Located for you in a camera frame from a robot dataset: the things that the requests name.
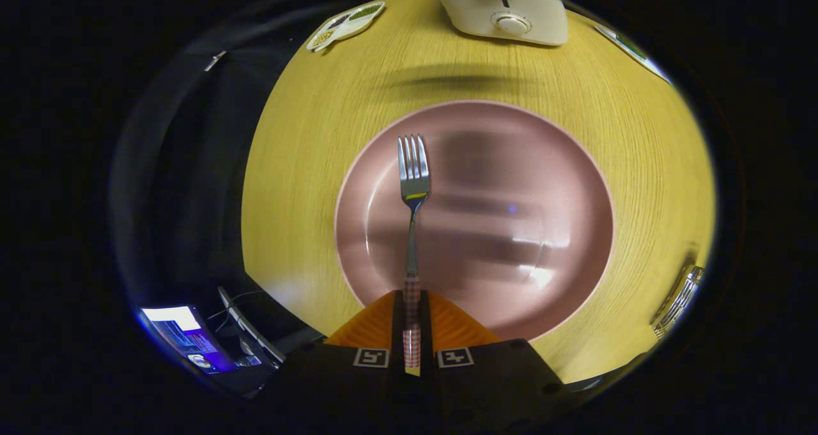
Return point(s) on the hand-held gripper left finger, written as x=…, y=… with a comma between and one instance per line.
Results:
x=345, y=390

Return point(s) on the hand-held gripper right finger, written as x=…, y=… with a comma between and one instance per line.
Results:
x=486, y=390

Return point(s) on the dark computer monitor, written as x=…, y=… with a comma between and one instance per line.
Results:
x=252, y=329

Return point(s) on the pink round plate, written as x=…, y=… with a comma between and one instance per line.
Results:
x=498, y=230

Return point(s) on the lit laptop screen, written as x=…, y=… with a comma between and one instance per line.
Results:
x=185, y=339

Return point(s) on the perforated metal tray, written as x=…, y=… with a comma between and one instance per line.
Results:
x=680, y=301

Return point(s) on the white cloth clip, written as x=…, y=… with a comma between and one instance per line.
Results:
x=215, y=60

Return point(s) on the divided white condiment dish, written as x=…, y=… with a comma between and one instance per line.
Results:
x=345, y=25

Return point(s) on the white square coaster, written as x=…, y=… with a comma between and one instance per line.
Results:
x=632, y=53

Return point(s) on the cream white toaster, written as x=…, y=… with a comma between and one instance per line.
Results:
x=511, y=7

